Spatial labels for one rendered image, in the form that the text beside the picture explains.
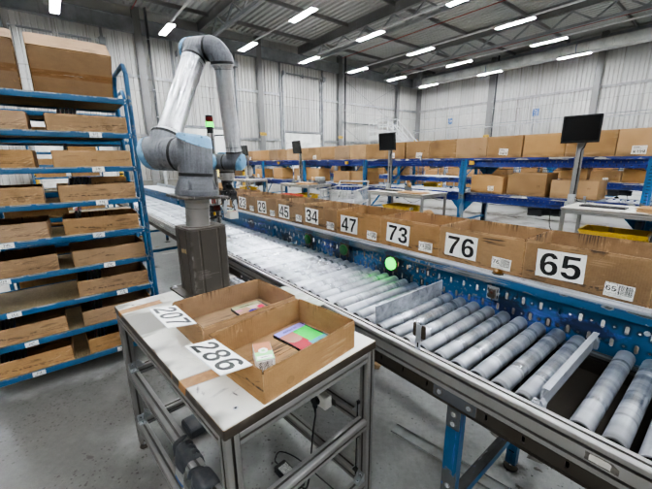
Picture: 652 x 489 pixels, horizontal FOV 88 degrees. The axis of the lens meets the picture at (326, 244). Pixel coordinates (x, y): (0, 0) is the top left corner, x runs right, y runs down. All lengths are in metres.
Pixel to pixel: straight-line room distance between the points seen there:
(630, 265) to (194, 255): 1.65
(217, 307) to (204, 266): 0.24
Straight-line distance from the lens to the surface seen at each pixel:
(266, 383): 0.95
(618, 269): 1.52
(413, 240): 1.85
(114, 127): 2.56
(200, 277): 1.66
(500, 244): 1.62
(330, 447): 1.30
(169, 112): 1.83
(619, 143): 6.08
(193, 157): 1.61
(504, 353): 1.29
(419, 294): 1.57
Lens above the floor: 1.37
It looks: 14 degrees down
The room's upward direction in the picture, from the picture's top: 1 degrees counter-clockwise
